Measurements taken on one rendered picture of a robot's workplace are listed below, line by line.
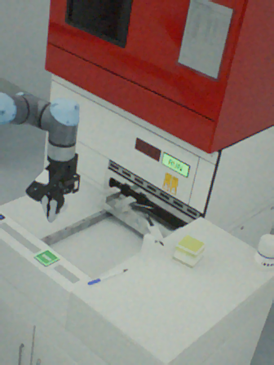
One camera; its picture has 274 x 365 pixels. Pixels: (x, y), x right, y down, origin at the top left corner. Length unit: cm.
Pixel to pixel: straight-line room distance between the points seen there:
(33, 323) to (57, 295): 20
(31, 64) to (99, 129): 268
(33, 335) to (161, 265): 47
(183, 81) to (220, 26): 22
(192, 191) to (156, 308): 55
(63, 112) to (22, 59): 352
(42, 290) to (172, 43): 86
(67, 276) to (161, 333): 33
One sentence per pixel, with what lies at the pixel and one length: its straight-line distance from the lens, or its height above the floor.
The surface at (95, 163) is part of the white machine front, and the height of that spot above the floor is 92.
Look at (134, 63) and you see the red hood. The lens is 203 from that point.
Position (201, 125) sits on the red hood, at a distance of 190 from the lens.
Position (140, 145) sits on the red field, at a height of 110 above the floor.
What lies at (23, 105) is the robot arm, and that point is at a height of 146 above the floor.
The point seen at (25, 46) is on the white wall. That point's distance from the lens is 493.
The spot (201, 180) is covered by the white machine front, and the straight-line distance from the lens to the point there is 203.
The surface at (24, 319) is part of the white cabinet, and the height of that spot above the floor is 72.
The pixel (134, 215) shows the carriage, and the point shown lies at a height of 88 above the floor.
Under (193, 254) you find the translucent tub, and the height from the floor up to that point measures 103.
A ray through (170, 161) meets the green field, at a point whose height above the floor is 110.
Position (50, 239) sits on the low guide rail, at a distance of 204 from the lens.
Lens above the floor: 207
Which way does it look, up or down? 31 degrees down
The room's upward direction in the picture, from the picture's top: 11 degrees clockwise
